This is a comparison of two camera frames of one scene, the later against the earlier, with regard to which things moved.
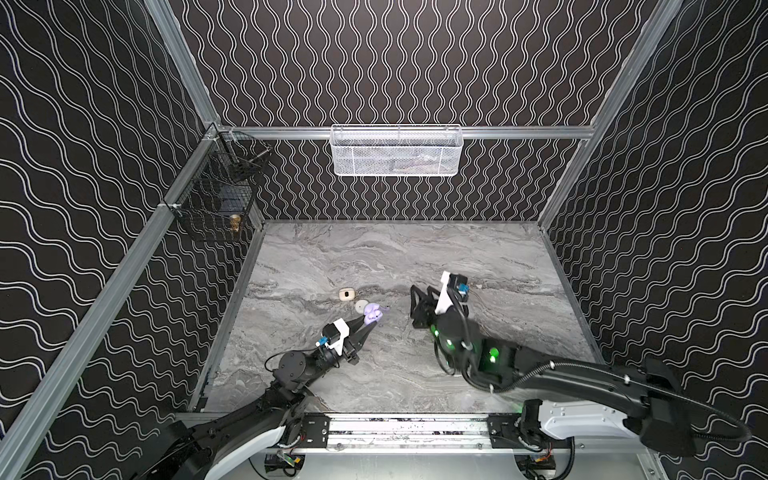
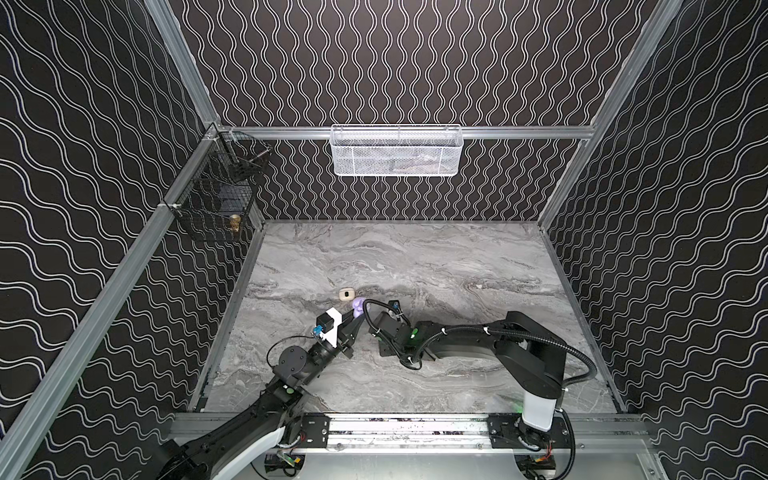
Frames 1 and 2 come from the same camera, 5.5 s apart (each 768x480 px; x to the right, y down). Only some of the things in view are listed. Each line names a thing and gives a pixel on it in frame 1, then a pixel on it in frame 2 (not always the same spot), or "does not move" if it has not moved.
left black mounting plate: (316, 427) does not move
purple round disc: (372, 313) to (357, 305)
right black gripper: (432, 312) to (380, 327)
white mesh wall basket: (396, 150) does not move
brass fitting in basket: (235, 220) does not move
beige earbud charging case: (347, 294) does not move
